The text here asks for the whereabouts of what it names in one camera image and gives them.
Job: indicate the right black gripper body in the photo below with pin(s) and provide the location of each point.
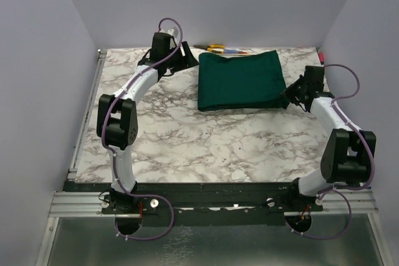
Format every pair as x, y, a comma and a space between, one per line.
296, 90

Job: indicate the dark green surgical cloth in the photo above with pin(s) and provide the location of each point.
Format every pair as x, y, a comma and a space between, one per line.
254, 81

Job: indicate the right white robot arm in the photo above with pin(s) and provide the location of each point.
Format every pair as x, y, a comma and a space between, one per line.
348, 159

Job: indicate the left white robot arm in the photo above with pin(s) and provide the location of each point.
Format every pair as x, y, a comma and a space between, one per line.
117, 121

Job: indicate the red marker at edge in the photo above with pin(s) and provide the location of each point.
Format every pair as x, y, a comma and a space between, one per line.
321, 58

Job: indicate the blue red pen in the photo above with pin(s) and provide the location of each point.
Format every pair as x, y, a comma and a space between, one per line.
234, 52

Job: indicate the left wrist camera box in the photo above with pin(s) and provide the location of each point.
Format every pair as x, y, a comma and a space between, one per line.
175, 32

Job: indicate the yellow handled pliers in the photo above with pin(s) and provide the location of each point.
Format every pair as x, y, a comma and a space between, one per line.
216, 49

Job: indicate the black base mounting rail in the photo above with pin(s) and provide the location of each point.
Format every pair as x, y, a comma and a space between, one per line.
220, 204

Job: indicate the aluminium extrusion frame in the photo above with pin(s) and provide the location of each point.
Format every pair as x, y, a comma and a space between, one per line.
66, 204

